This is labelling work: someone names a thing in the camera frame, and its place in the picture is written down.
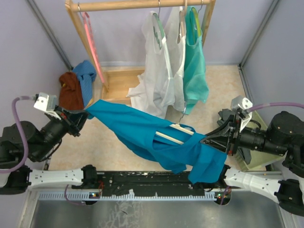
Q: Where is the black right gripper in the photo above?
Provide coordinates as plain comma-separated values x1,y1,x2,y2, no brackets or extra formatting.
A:
199,113,286,156

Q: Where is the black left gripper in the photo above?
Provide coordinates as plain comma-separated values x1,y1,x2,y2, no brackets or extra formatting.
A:
33,104,91,161

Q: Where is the cream hanger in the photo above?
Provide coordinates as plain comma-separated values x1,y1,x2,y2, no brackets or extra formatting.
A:
154,100,196,145

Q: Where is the blue t-shirt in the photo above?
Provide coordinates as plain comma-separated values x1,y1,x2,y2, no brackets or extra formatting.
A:
87,100,227,184

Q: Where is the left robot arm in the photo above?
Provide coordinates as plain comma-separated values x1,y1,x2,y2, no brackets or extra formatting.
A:
0,107,99,195

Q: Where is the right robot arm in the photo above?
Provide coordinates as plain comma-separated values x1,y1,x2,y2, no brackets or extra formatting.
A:
201,111,304,216

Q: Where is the grey t-shirt in basket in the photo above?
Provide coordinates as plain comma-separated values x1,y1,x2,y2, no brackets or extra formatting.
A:
217,109,236,129

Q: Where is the teal t-shirt on hanger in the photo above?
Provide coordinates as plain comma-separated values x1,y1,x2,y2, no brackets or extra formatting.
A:
183,6,209,115

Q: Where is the white t-shirt on wooden hanger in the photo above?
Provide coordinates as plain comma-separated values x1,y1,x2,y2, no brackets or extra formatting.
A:
164,7,186,112

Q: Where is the white t-shirt on green hanger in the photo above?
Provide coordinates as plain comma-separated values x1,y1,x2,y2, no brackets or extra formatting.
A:
127,11,175,119

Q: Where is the pink hanger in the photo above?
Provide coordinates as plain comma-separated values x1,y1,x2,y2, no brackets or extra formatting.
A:
77,2,108,86

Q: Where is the wooden hanger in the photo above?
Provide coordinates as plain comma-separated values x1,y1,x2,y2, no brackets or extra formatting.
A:
179,0,188,38

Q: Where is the green hanger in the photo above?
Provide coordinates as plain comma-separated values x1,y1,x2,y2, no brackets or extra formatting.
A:
152,12,165,50

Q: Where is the yellow hanger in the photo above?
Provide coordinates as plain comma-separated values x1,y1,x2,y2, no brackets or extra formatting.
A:
191,7,202,37

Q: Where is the brown cloth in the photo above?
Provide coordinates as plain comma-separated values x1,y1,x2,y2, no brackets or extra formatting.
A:
59,72,84,111

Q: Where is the light green perforated basket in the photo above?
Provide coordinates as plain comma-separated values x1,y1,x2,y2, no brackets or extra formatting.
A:
233,111,283,171

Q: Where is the light blue striped cloth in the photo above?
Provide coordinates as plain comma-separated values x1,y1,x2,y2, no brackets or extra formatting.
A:
72,60,96,107

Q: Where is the wooden clothes rack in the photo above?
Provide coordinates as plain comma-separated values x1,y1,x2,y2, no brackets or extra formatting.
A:
65,0,216,105

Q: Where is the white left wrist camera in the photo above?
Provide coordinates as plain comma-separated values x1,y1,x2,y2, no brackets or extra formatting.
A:
34,93,60,119

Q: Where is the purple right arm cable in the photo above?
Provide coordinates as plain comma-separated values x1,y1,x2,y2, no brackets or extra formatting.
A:
247,102,304,113

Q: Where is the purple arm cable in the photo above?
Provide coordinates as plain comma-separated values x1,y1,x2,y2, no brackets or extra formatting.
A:
0,95,38,173
247,102,304,113

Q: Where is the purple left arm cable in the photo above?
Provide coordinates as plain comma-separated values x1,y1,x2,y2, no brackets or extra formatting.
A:
0,95,38,173

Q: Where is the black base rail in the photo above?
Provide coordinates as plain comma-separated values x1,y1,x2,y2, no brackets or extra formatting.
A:
72,171,227,196

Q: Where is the white toothed cable strip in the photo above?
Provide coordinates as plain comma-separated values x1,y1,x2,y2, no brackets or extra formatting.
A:
38,191,224,201

